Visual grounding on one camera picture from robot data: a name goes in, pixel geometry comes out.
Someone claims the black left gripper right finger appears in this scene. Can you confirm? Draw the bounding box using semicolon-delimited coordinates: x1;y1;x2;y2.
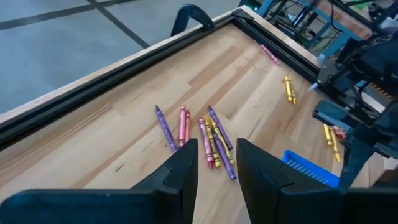
236;138;398;224

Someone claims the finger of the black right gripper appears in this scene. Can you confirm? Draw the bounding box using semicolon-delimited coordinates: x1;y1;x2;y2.
338;136;376;189
312;100;363;129

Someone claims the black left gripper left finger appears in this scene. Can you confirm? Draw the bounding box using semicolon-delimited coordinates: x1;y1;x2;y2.
0;138;199;224

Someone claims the red crayon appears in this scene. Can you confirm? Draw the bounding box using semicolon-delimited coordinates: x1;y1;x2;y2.
178;105;187;148
184;109;192;143
198;117;215;170
332;125;346;141
260;44;280;65

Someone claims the yellow crayon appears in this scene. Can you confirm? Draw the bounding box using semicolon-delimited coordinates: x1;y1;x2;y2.
322;123;333;148
328;126;341;163
288;79;297;106
204;119;222;169
282;75;294;103
210;119;236;166

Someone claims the blue plastic basket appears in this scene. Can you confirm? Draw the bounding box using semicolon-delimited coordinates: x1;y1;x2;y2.
282;149;340;189

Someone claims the purple crayon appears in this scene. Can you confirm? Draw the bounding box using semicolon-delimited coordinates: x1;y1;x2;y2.
212;133;237;181
207;105;234;151
154;105;178;154

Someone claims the black aluminium table frame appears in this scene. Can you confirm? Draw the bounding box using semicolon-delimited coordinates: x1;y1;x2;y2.
0;7;321;150

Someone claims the black frame clamp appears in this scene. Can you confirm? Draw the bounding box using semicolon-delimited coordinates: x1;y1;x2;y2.
170;3;216;37

